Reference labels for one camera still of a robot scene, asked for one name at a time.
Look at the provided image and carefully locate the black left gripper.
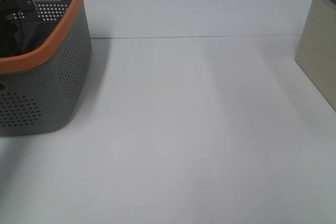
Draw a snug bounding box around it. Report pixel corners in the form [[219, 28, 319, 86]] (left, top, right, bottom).
[[1, 0, 36, 14]]

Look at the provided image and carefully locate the dark grey towel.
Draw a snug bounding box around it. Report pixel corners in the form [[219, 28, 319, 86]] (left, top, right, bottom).
[[1, 20, 59, 58]]

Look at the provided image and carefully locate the grey orange-rimmed laundry basket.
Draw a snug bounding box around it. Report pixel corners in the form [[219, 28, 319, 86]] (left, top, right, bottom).
[[1, 0, 92, 136]]

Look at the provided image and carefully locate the beige grey-rimmed bin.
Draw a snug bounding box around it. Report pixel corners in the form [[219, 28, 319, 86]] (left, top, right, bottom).
[[295, 0, 335, 109]]

